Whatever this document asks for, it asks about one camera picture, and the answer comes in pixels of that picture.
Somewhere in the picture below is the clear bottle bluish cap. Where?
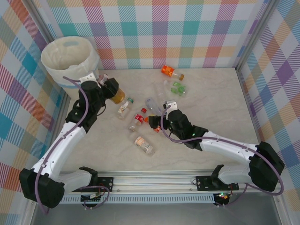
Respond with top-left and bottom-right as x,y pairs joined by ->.
144,97 -> 165,115

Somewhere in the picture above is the red label amber bottle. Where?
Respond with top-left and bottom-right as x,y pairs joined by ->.
98,73 -> 127,104

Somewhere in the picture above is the red cap red label bottle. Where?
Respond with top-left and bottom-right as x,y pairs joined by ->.
127,107 -> 148,132

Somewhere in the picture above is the green cap plastic bottle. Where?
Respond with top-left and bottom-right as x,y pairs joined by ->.
117,97 -> 135,120

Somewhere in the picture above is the crushed green label bottle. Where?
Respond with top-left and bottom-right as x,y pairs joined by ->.
170,81 -> 188,97

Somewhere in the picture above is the orange label bottle brown cap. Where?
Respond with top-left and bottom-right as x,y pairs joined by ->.
161,65 -> 185,81

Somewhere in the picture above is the white trash bin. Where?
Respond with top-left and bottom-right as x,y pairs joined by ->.
41,36 -> 99,89

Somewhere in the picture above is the clear bottle orange white label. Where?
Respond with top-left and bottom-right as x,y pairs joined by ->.
133,135 -> 156,157

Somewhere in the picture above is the small electronics board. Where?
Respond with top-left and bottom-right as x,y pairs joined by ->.
214,192 -> 232,201
81,192 -> 103,203

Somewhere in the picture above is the grey metal base panel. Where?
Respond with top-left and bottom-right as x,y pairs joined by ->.
30,203 -> 282,225

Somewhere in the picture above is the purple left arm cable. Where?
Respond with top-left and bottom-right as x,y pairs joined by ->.
35,76 -> 90,215

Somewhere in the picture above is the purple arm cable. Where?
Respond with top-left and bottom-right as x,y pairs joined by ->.
35,76 -> 90,215
160,105 -> 285,208

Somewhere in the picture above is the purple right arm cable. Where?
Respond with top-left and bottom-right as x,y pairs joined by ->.
160,105 -> 285,208

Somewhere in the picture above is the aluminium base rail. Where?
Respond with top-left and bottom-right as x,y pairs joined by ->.
25,170 -> 284,195

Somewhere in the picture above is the perforated metal cable tray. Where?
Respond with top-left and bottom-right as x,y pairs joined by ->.
37,195 -> 216,204

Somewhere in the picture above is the thin purple base cable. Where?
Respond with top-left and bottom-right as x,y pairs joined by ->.
75,183 -> 111,210

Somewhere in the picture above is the aluminium frame post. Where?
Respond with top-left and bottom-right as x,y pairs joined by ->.
27,0 -> 59,44
235,0 -> 282,71

